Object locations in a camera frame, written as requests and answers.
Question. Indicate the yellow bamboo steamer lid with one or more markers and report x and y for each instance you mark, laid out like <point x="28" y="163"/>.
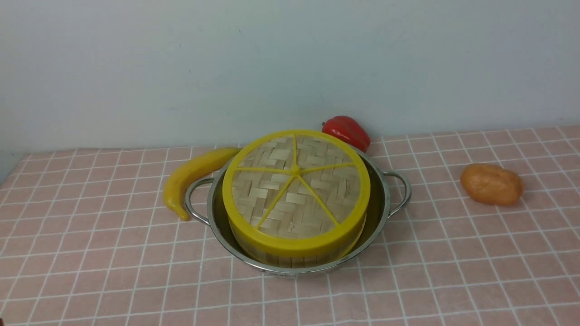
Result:
<point x="296" y="169"/>

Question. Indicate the yellow bamboo steamer basket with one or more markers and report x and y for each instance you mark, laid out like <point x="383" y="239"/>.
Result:
<point x="299" y="239"/>

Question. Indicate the stainless steel pot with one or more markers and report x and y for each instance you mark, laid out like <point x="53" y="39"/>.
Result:
<point x="378" y="213"/>

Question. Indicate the red plastic bell pepper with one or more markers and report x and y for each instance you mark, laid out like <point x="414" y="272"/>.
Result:
<point x="348" y="130"/>

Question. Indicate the yellow plastic banana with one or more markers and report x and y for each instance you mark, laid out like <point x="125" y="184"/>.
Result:
<point x="174" y="193"/>

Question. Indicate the orange brown potato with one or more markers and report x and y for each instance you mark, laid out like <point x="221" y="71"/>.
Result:
<point x="491" y="184"/>

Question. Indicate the pink checkered tablecloth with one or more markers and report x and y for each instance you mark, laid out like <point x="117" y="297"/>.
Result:
<point x="86" y="241"/>

